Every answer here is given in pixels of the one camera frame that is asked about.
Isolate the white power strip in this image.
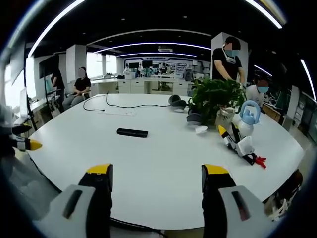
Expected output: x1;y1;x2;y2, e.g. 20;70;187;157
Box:
97;110;137;117

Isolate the blue white spray bottle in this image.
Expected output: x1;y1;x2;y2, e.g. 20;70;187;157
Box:
232;100;262;140

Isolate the green potted plant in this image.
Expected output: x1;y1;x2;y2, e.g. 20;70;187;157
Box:
187;77;248;126

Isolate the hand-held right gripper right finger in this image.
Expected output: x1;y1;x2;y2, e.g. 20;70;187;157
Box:
201;163;278;238

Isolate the black cable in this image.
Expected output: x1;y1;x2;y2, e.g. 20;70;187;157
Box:
83;90;172;112

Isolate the spare white hand-held gripper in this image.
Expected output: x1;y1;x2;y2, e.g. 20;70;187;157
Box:
217;123;260;166

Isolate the black remote control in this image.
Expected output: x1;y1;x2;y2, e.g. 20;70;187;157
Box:
116;127;149;139

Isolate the white cabinet row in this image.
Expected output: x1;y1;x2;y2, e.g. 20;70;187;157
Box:
90;77;194;95

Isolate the black tripod stand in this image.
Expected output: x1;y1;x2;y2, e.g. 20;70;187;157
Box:
24;98;38;132

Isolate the red plastic clip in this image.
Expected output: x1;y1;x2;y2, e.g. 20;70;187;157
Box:
255;155;267;170

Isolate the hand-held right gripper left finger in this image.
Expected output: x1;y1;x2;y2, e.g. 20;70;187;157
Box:
32;163;113;238

